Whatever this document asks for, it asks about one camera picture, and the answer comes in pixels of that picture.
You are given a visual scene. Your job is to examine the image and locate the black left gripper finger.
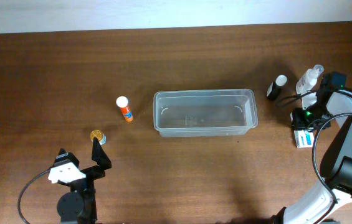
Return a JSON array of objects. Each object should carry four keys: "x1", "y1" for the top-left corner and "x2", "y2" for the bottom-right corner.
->
[
  {"x1": 92, "y1": 137, "x2": 112, "y2": 170},
  {"x1": 53, "y1": 148, "x2": 79, "y2": 168}
]

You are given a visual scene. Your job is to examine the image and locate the small gold-lidded jar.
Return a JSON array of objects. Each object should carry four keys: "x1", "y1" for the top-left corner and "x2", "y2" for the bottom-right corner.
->
[{"x1": 90, "y1": 129, "x2": 106, "y2": 145}]

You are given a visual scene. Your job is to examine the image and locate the white blue medicine box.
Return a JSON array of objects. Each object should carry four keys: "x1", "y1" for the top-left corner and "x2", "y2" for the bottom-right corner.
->
[{"x1": 293, "y1": 130, "x2": 315, "y2": 149}]

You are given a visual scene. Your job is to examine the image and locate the white spray bottle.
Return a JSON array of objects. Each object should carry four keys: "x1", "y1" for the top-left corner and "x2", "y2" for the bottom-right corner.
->
[{"x1": 296, "y1": 65, "x2": 324, "y2": 110}]

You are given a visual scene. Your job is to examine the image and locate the black bottle white cap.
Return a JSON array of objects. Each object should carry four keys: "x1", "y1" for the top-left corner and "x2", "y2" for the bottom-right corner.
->
[{"x1": 267, "y1": 75, "x2": 287, "y2": 101}]

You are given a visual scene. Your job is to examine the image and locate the orange effervescent tablet tube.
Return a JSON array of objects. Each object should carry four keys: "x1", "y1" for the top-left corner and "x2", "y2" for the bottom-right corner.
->
[{"x1": 116, "y1": 96, "x2": 133, "y2": 122}]

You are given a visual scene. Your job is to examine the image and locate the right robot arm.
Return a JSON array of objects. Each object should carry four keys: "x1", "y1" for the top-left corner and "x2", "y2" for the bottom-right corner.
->
[{"x1": 153, "y1": 70, "x2": 352, "y2": 223}]

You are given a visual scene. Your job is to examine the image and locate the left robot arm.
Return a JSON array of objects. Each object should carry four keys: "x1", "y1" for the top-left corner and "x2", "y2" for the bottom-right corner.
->
[{"x1": 48, "y1": 149, "x2": 105, "y2": 224}]

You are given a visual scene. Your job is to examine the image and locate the clear plastic container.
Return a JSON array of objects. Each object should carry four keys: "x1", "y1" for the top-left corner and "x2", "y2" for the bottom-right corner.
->
[{"x1": 153, "y1": 89, "x2": 258, "y2": 138}]

